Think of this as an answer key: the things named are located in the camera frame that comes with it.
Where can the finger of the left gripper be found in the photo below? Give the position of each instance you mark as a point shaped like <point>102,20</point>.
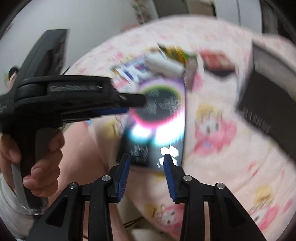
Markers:
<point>132,100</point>
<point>110,111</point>

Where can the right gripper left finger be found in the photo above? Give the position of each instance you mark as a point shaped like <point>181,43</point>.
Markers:
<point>119,175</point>

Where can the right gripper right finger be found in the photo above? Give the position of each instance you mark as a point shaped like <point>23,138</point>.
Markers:
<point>174,176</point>

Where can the white blue wet wipes pack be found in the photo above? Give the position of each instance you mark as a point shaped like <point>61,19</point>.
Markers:
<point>134,70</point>

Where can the black Smart Devil box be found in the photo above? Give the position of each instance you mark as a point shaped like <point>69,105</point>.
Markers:
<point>158,128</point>

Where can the grey left sleeve forearm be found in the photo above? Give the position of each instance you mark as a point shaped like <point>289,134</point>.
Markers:
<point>12,214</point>

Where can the person's left hand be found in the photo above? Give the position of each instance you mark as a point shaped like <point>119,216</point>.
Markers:
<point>42,180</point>

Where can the white lint roller refill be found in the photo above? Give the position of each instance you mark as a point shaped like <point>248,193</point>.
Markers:
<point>161,65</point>

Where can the pink cartoon print blanket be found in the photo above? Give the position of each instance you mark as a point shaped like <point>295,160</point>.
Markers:
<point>219,147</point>

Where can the green yellow snack wrapper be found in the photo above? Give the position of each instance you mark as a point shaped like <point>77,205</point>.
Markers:
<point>177,53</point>

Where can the mauve small sachet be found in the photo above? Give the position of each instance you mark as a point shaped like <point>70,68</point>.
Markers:
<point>191,66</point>

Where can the black flat card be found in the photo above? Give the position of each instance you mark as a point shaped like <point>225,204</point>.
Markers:
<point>220,73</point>

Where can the red printed packet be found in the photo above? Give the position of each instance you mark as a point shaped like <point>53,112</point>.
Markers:
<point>216,61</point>

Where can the black open storage box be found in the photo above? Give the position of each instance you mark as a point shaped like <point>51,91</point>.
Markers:
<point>267,99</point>

